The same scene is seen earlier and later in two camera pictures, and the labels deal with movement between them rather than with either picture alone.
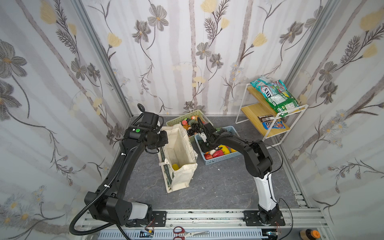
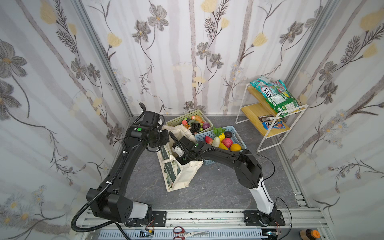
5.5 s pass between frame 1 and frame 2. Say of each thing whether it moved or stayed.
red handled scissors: stayed
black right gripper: moved
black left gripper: stayed
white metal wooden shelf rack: stayed
